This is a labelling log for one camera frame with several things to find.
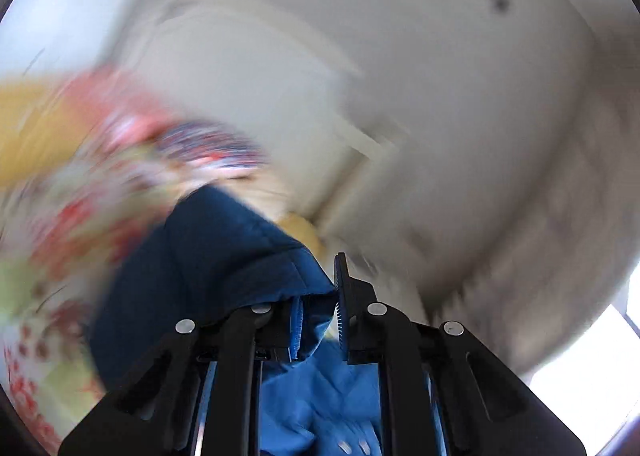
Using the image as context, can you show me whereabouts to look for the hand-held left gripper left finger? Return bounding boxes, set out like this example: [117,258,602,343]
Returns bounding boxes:
[59,297,304,456]

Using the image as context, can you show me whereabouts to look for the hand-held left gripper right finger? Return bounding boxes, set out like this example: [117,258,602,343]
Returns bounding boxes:
[333,252,587,456]

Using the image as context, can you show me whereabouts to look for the blue quilted down jacket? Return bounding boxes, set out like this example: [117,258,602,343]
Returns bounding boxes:
[87,184,387,456]

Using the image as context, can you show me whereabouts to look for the dark patterned pillow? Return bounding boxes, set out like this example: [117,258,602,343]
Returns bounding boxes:
[157,122,273,179]

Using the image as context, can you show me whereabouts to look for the white bed headboard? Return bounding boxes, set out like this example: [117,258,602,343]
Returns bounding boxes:
[145,0,421,241]

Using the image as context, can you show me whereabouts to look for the floral bed cover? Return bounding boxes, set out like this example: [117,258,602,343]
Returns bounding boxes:
[0,64,273,456]

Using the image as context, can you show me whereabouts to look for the window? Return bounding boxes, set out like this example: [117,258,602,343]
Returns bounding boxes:
[527,303,638,454]

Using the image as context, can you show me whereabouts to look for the yellow floral cloth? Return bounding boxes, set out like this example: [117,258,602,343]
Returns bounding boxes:
[0,77,101,189]

